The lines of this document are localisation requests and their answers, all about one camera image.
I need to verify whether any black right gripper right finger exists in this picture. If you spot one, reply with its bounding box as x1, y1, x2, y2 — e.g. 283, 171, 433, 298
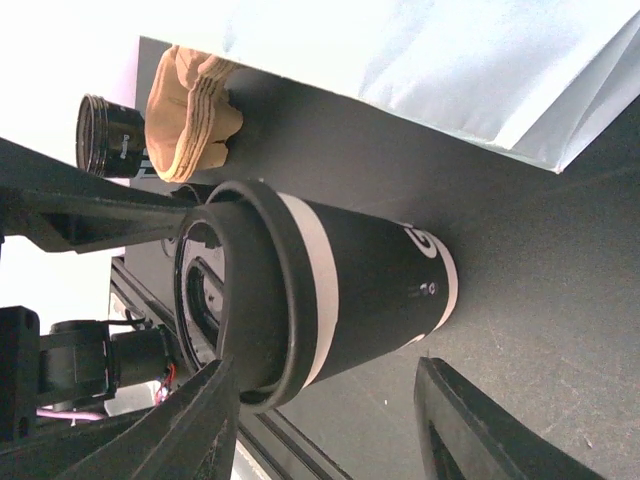
414, 357, 601, 479

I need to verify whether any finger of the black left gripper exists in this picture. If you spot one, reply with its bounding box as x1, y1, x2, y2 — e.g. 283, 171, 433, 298
1, 139, 195, 254

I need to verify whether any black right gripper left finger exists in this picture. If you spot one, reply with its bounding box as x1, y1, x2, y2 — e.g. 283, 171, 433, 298
1, 360, 240, 479

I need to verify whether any black paper cup from stack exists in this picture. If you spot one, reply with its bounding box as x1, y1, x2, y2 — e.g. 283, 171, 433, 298
277, 192, 460, 389

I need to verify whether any light blue paper bag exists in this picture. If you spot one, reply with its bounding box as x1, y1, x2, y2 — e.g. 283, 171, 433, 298
202, 1, 639, 173

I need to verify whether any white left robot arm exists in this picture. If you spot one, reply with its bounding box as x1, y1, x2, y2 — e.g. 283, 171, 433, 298
1, 140, 195, 442

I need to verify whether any black paper coffee cup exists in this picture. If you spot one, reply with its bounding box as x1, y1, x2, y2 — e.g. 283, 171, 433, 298
76, 94, 146, 179

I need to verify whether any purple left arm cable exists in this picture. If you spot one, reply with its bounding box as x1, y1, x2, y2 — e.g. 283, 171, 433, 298
37, 407, 106, 424

